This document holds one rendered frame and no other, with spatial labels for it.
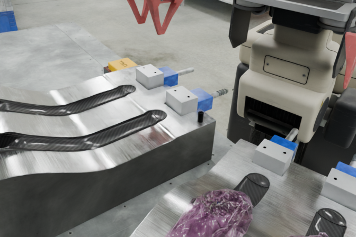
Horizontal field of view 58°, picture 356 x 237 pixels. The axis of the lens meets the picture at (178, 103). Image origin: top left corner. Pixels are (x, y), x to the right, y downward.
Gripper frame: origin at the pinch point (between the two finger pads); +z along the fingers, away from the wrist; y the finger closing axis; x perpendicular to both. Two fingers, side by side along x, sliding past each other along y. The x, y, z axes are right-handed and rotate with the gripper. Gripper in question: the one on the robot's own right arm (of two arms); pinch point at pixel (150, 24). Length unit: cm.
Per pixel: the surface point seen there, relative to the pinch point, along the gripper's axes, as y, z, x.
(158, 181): 17.9, 20.2, -9.5
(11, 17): -303, 86, 27
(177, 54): -171, 99, 137
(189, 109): 13.6, 11.3, -0.4
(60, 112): 0.1, 13.3, -18.8
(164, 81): 2.3, 11.6, 2.0
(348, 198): 40.0, 13.8, 7.1
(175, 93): 10.4, 9.3, -1.2
